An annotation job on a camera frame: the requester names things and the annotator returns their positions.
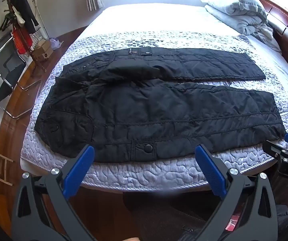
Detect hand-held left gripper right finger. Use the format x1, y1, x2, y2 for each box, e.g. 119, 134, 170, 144
195, 144, 280, 241

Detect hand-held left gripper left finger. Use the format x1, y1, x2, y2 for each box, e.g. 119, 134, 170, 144
11, 144, 98, 241

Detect black quilted pants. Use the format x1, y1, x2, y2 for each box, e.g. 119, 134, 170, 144
34, 46, 286, 163

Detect wooden coat rack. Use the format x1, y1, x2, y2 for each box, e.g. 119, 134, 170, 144
0, 0, 47, 72

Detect stack of cardboard boxes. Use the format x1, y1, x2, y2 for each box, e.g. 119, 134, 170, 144
32, 40, 54, 62

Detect folded grey duvet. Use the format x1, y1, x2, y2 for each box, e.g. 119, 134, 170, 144
204, 4, 283, 54

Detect white plastic bag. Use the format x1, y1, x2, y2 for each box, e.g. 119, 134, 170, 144
49, 38, 62, 50

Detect bed with quilted grey cover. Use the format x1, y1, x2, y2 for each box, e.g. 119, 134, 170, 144
20, 3, 288, 190

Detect black hanging garment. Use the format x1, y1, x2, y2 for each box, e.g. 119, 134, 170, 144
10, 0, 39, 34

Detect black chrome frame chair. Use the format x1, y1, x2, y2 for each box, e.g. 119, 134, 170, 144
0, 31, 42, 119

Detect white wire rack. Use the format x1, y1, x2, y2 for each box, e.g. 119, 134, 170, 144
30, 28, 47, 49

